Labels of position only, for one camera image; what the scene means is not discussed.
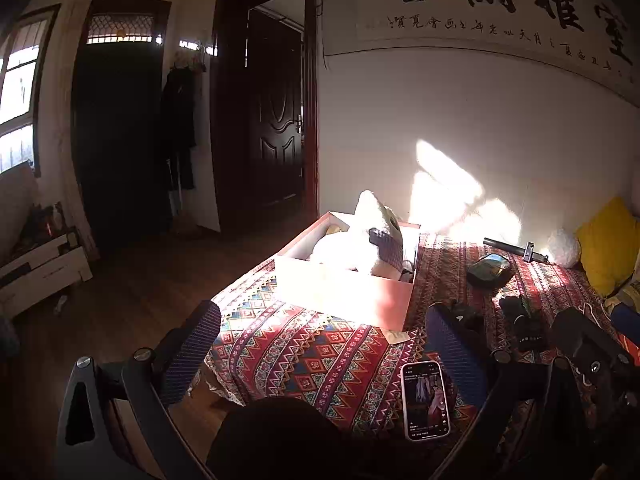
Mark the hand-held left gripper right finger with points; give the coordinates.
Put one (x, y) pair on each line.
(455, 355)

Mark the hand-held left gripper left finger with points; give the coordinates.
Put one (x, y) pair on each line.
(192, 345)

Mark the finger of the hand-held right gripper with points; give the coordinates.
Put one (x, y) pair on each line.
(580, 335)

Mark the orange cardboard box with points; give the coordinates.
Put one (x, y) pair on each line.
(340, 295)

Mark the large white plush toy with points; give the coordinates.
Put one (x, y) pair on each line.
(360, 245)

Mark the dark grey cloth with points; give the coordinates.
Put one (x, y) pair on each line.
(462, 315)

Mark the colourful bedding bundle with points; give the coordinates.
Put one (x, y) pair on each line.
(625, 320)

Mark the smartphone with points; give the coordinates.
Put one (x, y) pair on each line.
(425, 400)

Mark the black knit sock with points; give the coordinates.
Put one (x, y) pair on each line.
(525, 322)

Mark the beige card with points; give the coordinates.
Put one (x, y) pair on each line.
(397, 336)

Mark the white fluffy pillow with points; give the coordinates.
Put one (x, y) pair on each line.
(562, 249)

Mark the dark oval case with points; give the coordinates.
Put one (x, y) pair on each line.
(487, 272)

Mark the yellow pillow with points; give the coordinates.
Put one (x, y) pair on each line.
(607, 245)

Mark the black rod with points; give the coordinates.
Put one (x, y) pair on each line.
(505, 247)

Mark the patterned red blanket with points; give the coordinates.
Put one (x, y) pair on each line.
(310, 360)

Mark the person's dark-clothed knee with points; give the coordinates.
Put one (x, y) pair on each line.
(280, 445)

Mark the black door with lattice transom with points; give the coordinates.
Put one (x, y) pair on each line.
(120, 135)

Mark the hanging dark clothes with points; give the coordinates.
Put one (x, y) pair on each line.
(177, 120)

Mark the brown panel door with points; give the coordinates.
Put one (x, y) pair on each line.
(275, 110)

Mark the bright window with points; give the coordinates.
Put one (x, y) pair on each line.
(17, 85)

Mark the calligraphy wall scroll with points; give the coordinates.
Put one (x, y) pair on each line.
(500, 10)

